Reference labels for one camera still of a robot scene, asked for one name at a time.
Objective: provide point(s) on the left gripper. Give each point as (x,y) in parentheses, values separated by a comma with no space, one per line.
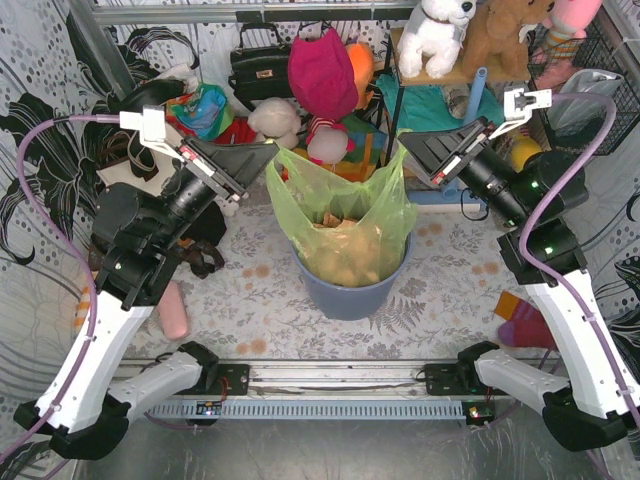
(211,168)

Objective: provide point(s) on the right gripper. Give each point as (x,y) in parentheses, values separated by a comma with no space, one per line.
(458,156)

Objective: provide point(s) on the green plastic trash bag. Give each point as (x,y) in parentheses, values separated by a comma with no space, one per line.
(301,192)

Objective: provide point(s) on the blue plastic trash bin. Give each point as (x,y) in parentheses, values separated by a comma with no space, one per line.
(350,304)

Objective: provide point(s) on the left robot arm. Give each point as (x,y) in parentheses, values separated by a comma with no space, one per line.
(84,412)

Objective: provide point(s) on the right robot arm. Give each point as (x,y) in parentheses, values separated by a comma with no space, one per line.
(592,406)

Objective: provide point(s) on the colourful cartoon fabric bag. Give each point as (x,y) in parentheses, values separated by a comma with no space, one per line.
(205,113)

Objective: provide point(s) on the dark patterned bag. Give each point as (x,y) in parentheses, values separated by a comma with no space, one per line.
(200,250)

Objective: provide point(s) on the cream canvas tote bag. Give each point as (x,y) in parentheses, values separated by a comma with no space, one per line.
(123,159)

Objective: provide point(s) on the magenta fabric bag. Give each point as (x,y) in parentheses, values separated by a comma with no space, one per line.
(321,76)

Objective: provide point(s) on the teal folded cloth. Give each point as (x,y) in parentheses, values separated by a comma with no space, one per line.
(423,108)

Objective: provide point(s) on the blue floor mop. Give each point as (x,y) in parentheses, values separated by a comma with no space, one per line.
(452,192)

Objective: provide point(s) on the white plush bear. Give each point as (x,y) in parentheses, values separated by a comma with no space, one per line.
(275,119)

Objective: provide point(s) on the white pink plush doll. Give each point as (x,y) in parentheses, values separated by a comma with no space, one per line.
(328,141)

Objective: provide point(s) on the yellow plush toy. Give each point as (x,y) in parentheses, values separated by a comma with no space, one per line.
(523,148)

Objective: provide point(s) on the black leather handbag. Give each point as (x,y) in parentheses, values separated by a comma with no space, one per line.
(260,73)

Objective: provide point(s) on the black round hat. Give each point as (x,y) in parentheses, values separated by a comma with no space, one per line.
(152,93)

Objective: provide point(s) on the orange plush toy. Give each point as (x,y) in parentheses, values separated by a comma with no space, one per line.
(362,61)

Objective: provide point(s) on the white plush dog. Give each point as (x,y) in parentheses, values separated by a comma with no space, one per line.
(432,37)

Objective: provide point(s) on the brown teddy bear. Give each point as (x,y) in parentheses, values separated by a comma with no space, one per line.
(495,31)

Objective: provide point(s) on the crumpled printed waste paper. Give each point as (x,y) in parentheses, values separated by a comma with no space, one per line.
(344,253)

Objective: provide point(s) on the pink glasses case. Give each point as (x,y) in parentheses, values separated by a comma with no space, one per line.
(173,319)

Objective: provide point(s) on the pink plush toy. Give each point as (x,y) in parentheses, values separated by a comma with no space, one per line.
(566,25)

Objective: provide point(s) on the orange purple sock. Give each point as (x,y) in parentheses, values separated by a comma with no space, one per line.
(524,326)

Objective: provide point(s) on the orange white checked cloth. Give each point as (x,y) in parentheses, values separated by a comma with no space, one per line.
(82,310)

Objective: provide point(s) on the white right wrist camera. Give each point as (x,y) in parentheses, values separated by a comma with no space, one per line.
(518,107)

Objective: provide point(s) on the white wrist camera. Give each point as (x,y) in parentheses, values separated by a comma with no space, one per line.
(154,132)
(518,107)

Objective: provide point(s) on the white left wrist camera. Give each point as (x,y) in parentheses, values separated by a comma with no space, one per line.
(154,132)

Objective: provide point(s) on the black wire basket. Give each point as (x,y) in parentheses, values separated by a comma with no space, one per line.
(586,65)

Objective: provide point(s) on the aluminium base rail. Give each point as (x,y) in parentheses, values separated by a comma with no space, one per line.
(334,380)

